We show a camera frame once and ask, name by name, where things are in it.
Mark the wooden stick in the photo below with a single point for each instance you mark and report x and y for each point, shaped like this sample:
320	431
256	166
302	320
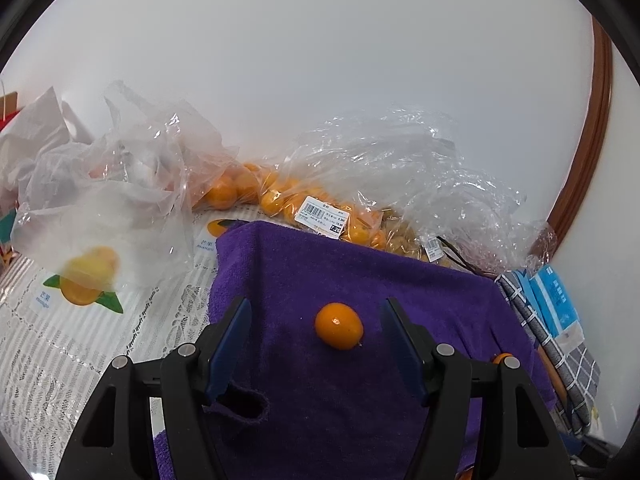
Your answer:
552	372

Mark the purple towel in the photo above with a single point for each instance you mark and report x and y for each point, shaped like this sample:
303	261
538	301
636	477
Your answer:
300	280

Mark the white barcode label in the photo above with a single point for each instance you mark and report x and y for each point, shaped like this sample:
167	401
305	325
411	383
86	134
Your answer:
320	214

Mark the pile of bagged oranges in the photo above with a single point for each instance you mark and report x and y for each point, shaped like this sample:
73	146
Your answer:
272	200

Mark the blue packet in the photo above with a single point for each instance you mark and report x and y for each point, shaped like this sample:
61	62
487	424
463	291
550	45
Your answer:
522	290
557	305

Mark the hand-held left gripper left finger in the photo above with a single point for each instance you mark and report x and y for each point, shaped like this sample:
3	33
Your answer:
227	355

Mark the clear plastic bag of oranges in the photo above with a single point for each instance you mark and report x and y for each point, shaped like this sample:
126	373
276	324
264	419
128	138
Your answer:
360	160

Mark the small white price label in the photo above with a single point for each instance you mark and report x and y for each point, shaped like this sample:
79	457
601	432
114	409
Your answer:
433	251

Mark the white plastic bag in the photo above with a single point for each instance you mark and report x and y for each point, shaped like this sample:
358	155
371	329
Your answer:
35	125

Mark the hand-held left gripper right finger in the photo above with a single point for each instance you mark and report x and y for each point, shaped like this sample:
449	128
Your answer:
400	350

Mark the crumpled clear plastic bag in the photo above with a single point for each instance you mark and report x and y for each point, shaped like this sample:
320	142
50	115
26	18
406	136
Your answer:
145	160

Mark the grey checked cloth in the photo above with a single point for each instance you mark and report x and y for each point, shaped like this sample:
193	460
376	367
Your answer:
575	365

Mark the brown door frame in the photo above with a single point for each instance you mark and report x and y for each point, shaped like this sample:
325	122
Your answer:
590	135

